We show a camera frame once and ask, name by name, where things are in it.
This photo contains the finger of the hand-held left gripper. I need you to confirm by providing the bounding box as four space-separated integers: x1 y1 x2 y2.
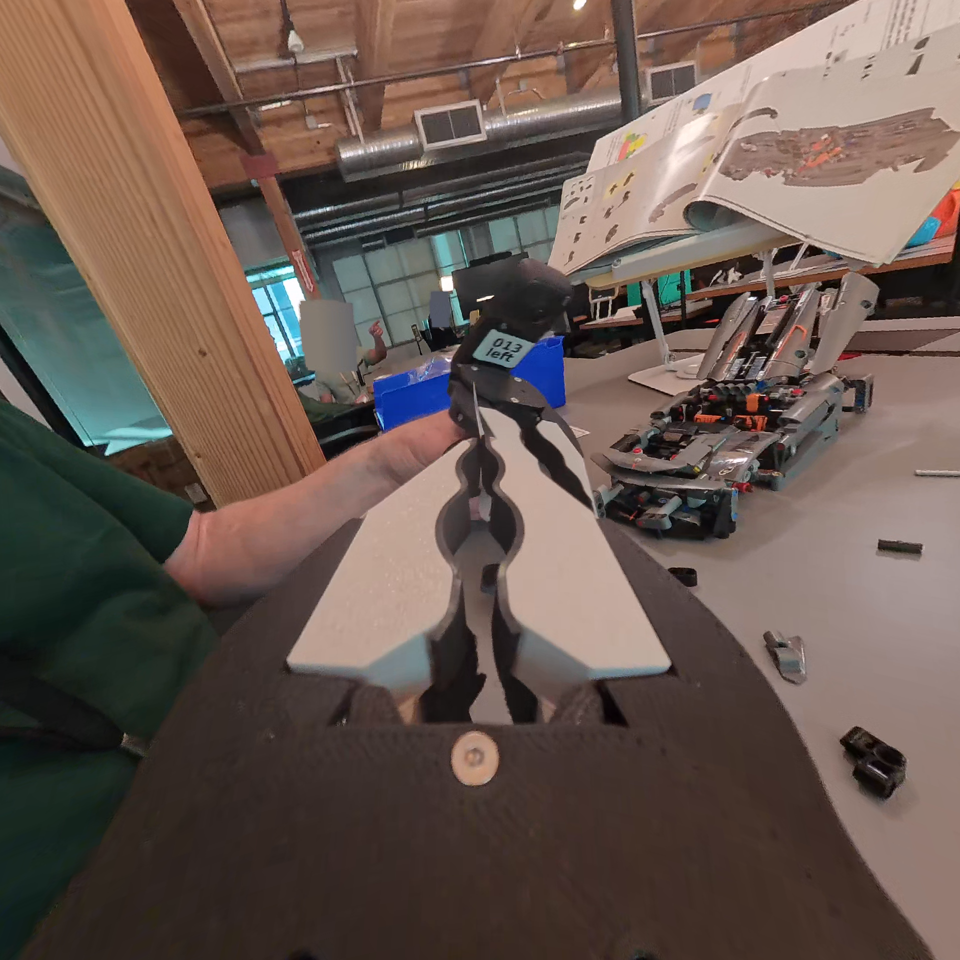
535 407 604 520
478 407 595 517

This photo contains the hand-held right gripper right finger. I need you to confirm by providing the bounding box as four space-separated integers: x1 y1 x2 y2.
480 433 674 725

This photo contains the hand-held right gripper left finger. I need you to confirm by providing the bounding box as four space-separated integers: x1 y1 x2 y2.
286 438 483 725

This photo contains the person's left forearm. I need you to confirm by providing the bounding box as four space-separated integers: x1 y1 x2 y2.
163 441 397 610

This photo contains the grey lego car model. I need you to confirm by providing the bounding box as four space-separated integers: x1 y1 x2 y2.
592 271 880 543

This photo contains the black lego connector piece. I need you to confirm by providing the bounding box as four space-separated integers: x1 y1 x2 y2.
838 724 909 801

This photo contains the person's left hand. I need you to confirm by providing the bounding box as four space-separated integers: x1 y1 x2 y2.
373 411 470 490

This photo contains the black computer monitor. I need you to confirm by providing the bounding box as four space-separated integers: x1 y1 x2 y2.
450 253 526 333

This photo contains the blue plastic bin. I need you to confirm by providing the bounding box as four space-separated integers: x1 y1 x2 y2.
372 335 567 434

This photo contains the white booklet stand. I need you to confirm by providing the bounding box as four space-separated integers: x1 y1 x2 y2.
583 223 815 400

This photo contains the white air vent grille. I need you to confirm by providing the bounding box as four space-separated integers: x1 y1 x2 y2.
414 100 488 151
645 60 700 104

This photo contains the open instruction booklet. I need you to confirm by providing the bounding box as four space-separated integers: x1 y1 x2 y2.
549 0 960 277

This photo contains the silver ventilation duct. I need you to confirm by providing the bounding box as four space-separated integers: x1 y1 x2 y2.
333 88 625 186

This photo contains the grey lego bracket piece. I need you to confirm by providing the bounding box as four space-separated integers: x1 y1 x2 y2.
762 630 809 686

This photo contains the black shoulder strap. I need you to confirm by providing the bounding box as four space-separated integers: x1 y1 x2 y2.
0 658 145 760

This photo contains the wooden support post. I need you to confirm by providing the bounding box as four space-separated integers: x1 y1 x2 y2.
0 0 328 510

